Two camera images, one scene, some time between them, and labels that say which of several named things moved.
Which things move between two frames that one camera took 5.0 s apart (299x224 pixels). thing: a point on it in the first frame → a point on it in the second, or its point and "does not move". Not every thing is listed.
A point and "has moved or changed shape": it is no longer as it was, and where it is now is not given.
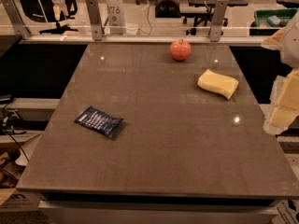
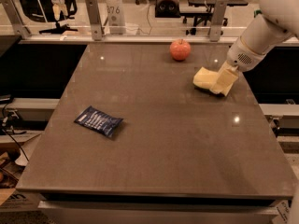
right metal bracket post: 218,19 does not move
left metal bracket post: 16,17 does not move
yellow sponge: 218,83 has moved or changed shape
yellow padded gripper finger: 284,103 → 238,57
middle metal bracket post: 94,18 does not move
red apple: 180,49 does not move
